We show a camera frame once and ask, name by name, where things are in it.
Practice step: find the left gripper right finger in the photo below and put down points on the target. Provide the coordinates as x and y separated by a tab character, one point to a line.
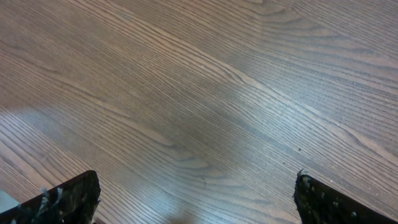
318	203

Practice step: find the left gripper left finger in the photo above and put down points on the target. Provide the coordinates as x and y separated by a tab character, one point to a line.
72	202

